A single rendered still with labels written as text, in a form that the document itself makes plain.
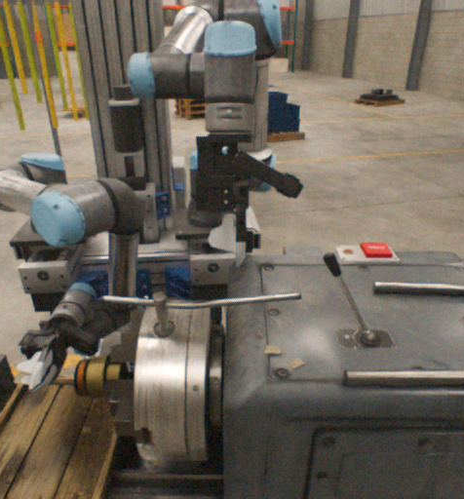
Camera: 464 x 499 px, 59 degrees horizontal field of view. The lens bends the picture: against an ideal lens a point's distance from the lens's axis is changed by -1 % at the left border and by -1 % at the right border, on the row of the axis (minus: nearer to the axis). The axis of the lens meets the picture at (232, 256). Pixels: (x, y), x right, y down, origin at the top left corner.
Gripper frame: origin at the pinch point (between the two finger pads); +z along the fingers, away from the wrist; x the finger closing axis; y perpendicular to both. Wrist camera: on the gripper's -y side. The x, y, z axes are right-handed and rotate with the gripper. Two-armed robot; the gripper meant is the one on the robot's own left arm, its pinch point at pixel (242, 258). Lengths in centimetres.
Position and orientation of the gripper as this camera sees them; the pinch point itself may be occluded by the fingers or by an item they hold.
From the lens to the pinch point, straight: 69.4
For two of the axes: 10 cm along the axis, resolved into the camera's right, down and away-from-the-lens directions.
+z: 0.0, 9.6, 2.7
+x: -0.1, 2.7, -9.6
